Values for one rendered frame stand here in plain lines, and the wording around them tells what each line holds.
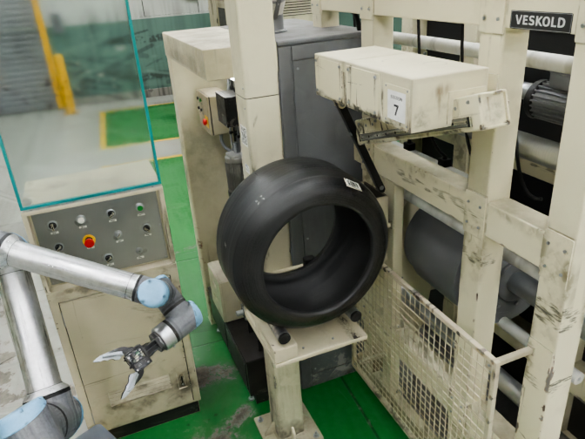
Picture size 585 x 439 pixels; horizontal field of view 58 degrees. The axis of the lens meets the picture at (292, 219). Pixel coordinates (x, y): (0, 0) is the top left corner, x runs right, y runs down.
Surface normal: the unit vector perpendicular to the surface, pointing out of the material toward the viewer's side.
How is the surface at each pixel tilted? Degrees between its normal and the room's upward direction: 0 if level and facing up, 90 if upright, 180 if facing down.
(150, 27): 90
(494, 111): 72
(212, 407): 0
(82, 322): 90
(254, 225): 62
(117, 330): 90
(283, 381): 90
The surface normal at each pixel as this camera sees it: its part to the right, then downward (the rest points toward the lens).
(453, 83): 0.38, 0.37
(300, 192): 0.08, -0.37
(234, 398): -0.07, -0.90
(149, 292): 0.14, -0.12
